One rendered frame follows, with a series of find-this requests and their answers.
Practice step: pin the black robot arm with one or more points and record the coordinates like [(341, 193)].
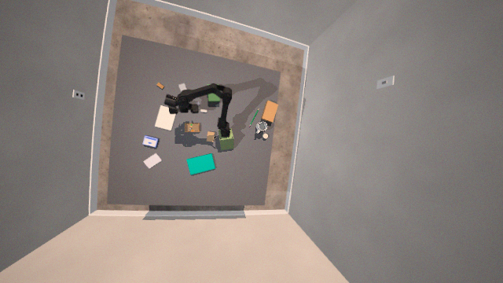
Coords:
[(187, 96)]

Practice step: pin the pale pink flat slab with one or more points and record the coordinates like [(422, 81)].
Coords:
[(153, 160)]

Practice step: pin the blue and white cardboard box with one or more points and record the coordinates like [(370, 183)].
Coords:
[(150, 141)]

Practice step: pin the teal flat box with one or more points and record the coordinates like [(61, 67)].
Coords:
[(201, 163)]

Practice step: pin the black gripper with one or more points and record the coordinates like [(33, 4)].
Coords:
[(194, 109)]

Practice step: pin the orange wooden ball-in-hole puzzle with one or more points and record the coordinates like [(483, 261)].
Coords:
[(192, 127)]

